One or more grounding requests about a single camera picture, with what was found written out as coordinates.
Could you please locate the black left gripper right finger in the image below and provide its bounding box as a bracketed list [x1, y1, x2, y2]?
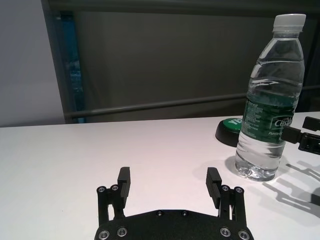
[205, 167, 249, 226]

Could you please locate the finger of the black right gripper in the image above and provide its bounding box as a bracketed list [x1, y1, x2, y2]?
[283, 125, 320, 154]
[301, 116, 320, 132]

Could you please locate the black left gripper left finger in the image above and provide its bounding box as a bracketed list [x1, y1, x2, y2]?
[96, 166, 132, 225]

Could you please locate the clear Cestbon water bottle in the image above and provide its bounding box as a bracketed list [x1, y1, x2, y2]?
[234, 13, 307, 182]

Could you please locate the grey horizontal rail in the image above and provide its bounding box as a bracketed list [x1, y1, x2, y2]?
[65, 85, 320, 119]

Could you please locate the blue vertical post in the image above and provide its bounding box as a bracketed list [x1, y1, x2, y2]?
[59, 13, 86, 124]

